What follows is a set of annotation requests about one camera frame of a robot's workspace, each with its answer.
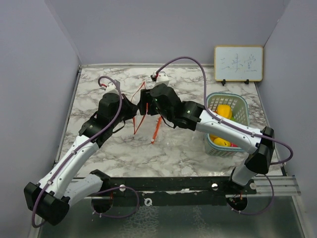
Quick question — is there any clear orange-zip bag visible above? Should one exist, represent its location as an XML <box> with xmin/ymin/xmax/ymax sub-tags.
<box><xmin>130</xmin><ymin>81</ymin><xmax>194</xmax><ymax>149</ymax></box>

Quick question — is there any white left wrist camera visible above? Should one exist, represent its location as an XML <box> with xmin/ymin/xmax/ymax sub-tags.
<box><xmin>101</xmin><ymin>80</ymin><xmax>120</xmax><ymax>95</ymax></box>

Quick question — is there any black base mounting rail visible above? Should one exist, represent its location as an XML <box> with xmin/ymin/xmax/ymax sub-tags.
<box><xmin>49</xmin><ymin>158</ymin><xmax>261</xmax><ymax>216</ymax></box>

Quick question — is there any yellow toy bell pepper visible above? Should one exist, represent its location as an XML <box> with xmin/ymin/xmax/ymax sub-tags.
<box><xmin>216</xmin><ymin>105</ymin><xmax>232</xmax><ymax>119</ymax></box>

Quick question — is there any pale green plastic basket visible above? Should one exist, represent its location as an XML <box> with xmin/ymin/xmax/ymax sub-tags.
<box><xmin>203</xmin><ymin>92</ymin><xmax>250</xmax><ymax>159</ymax></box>

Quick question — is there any small framed whiteboard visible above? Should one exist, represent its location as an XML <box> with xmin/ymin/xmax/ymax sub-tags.
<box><xmin>214</xmin><ymin>45</ymin><xmax>264</xmax><ymax>85</ymax></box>

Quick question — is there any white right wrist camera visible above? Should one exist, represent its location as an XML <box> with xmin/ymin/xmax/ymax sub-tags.
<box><xmin>150</xmin><ymin>71</ymin><xmax>169</xmax><ymax>86</ymax></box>

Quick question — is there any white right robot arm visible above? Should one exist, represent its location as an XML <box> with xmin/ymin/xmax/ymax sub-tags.
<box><xmin>138</xmin><ymin>83</ymin><xmax>274</xmax><ymax>194</ymax></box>

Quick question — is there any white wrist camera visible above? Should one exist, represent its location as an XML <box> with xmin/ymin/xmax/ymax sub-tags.
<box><xmin>101</xmin><ymin>80</ymin><xmax>120</xmax><ymax>95</ymax></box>
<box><xmin>150</xmin><ymin>71</ymin><xmax>169</xmax><ymax>86</ymax></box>

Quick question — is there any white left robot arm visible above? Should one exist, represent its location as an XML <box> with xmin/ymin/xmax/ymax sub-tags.
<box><xmin>24</xmin><ymin>93</ymin><xmax>138</xmax><ymax>228</ymax></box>

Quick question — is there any yellow toy lemon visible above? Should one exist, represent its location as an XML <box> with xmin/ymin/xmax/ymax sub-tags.
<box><xmin>209</xmin><ymin>134</ymin><xmax>231</xmax><ymax>147</ymax></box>

